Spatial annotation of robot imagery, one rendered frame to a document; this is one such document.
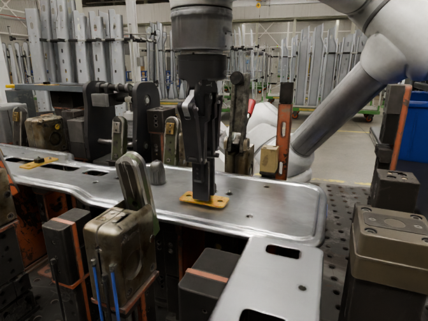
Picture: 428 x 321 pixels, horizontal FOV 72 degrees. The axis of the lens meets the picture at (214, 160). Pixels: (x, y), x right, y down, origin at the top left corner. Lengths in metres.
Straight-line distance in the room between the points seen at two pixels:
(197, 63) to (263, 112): 0.79
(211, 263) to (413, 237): 0.24
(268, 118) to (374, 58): 0.48
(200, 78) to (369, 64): 0.54
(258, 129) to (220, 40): 0.78
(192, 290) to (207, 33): 0.33
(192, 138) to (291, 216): 0.20
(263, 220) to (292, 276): 0.13
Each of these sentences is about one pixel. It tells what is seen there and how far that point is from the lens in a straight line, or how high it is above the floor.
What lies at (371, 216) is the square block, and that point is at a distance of 0.40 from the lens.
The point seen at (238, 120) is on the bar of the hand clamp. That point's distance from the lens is 0.67.
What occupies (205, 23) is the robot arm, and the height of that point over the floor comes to 1.29.
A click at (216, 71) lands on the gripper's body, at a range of 0.44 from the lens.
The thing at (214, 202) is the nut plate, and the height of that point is 1.01.
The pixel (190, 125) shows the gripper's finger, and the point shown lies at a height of 1.15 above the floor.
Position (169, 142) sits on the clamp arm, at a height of 1.04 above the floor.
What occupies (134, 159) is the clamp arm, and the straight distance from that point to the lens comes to 0.41.
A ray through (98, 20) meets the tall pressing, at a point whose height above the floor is 1.87.
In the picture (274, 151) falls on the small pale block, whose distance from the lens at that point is 0.63.
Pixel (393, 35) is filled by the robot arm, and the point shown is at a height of 1.30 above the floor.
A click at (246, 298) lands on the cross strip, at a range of 0.34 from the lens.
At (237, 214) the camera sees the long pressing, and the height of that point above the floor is 1.00.
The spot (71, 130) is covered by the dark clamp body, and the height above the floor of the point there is 1.05.
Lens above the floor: 1.23
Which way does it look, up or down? 18 degrees down
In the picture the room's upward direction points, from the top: straight up
